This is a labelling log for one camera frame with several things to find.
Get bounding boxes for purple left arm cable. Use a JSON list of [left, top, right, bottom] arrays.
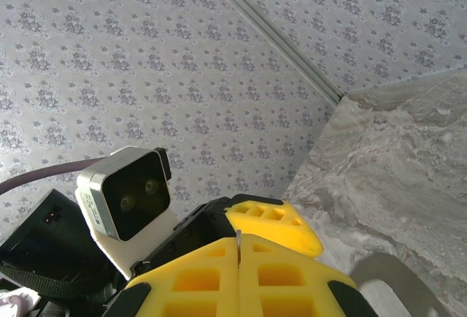
[[0, 156, 112, 196]]

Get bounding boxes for aluminium frame post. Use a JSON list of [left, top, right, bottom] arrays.
[[196, 0, 347, 109]]

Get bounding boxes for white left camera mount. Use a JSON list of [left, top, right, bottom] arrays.
[[93, 203, 182, 281]]

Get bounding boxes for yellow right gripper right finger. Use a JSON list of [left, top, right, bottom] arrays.
[[239, 233, 380, 317]]

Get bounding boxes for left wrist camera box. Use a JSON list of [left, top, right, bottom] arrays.
[[74, 146, 173, 243]]

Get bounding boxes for black woven strap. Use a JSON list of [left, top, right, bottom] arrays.
[[0, 256, 80, 298]]

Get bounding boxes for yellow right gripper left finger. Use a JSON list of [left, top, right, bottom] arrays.
[[104, 236, 241, 317]]

